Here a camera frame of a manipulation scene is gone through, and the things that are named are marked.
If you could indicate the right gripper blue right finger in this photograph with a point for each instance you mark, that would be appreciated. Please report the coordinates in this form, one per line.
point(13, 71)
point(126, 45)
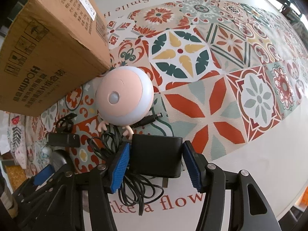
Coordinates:
point(196, 166)

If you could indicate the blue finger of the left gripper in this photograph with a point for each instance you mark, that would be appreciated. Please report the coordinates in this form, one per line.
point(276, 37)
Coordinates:
point(43, 175)

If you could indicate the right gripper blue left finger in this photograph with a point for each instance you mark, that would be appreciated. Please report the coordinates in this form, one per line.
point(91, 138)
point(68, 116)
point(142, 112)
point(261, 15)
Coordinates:
point(117, 168)

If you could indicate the silver egg-shaped speaker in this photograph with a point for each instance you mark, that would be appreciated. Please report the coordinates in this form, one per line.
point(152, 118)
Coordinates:
point(59, 158)

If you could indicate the black power adapter brick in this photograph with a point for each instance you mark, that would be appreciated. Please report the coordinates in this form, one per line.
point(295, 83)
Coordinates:
point(157, 156)

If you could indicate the pink white round toy lamp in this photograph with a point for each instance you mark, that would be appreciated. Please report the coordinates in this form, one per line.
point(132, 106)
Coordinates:
point(123, 98)

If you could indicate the yellow woven placemat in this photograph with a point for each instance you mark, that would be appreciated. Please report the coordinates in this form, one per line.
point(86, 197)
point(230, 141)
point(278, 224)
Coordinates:
point(16, 176)

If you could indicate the black rectangular small device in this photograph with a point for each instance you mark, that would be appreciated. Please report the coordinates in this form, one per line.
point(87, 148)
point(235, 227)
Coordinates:
point(63, 140)

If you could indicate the floral fabric tissue cover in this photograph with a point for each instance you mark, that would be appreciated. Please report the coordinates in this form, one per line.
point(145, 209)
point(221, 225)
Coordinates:
point(20, 140)

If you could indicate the black clip holder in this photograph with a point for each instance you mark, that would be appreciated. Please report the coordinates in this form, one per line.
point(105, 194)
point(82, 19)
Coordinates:
point(65, 124)

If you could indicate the patterned tile table mat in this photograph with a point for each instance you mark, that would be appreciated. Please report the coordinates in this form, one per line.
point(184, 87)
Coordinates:
point(223, 73)

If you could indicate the brown cardboard box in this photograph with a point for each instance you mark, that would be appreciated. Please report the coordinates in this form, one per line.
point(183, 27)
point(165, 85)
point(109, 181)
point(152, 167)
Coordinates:
point(52, 48)

